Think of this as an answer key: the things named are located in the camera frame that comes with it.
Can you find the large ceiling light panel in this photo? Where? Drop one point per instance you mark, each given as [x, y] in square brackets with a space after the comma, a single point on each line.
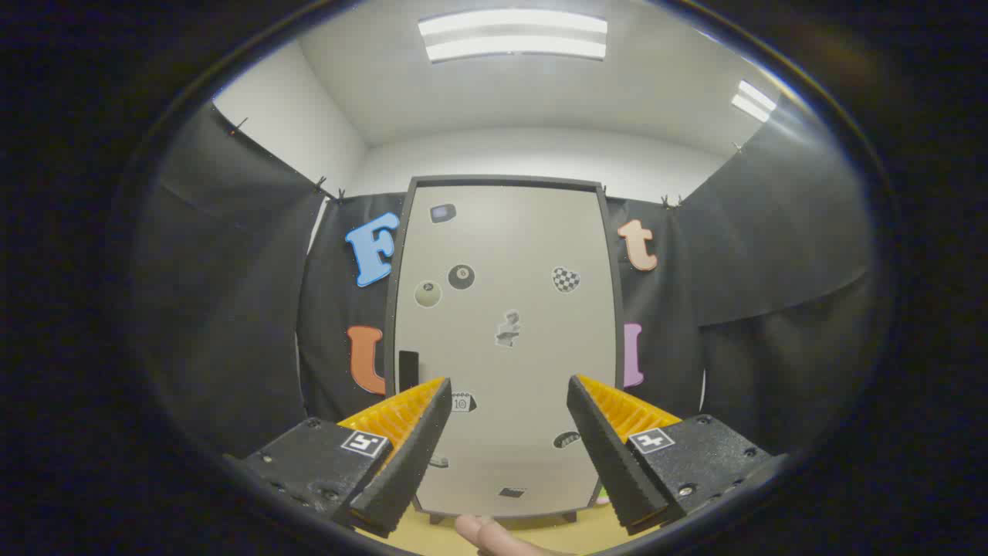
[513, 35]

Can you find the small ceiling light panel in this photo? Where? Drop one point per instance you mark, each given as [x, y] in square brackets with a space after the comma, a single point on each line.
[753, 101]

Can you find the black backdrop cloth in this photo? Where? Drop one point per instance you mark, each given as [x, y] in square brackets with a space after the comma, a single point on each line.
[224, 309]

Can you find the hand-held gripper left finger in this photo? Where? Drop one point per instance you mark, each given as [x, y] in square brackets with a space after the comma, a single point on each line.
[409, 463]

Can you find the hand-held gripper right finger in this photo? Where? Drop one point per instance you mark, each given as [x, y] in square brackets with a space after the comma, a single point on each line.
[610, 463]

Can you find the grey shoe cabinet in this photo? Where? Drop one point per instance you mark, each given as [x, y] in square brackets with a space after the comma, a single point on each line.
[502, 182]

